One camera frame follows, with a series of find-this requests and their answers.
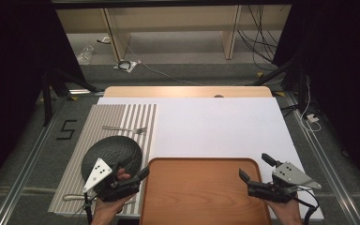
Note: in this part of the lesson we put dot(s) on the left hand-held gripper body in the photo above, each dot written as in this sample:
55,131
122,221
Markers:
98,173

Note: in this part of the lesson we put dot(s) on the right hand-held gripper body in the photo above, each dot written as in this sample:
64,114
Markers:
289,175

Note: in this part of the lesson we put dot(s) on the black textured plate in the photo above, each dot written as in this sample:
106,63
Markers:
115,150

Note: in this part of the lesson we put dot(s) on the silver fork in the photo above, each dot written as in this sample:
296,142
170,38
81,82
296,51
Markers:
140,130

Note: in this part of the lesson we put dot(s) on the brown wooden tray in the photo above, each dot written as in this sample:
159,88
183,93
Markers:
200,193

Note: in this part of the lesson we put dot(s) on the person's right hand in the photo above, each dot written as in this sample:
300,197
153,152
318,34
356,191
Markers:
286,214

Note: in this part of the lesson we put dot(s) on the person's left hand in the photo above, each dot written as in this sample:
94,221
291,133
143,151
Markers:
106,212

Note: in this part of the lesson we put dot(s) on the striped woven placemat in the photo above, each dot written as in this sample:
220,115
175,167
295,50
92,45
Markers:
106,115

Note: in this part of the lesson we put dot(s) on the white board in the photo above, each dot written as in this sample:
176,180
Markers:
215,125

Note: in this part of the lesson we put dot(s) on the white power adapter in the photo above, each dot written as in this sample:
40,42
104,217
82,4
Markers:
312,118

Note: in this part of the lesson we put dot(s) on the black metal stand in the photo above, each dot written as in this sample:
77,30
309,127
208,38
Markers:
47,100
300,87

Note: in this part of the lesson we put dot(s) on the clear plastic bag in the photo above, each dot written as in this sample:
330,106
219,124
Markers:
86,54

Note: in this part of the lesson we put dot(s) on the black curtain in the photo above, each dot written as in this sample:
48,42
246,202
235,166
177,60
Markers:
12,62
340,62

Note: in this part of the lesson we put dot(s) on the light wooden shelf unit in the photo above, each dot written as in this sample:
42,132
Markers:
168,18

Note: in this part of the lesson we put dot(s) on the aluminium floor rail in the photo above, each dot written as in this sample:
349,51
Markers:
325,162
28,162

